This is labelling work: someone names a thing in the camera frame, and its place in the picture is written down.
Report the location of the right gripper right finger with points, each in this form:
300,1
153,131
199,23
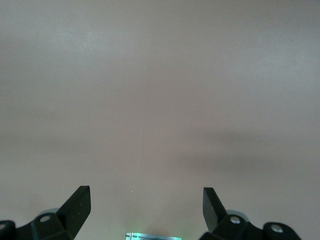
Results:
217,225

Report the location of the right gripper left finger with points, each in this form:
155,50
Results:
65,222

